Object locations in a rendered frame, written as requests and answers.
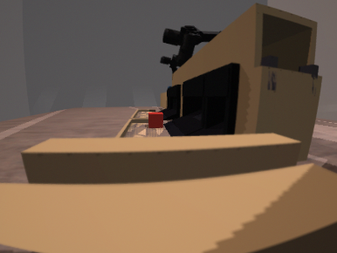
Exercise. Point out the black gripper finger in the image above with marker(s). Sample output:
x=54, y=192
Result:
x=174, y=69

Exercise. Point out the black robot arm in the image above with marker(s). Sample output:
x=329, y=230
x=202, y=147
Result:
x=188, y=36

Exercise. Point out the red cube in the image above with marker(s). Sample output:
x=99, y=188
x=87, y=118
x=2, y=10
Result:
x=155, y=120

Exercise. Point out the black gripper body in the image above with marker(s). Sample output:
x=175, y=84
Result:
x=184, y=54

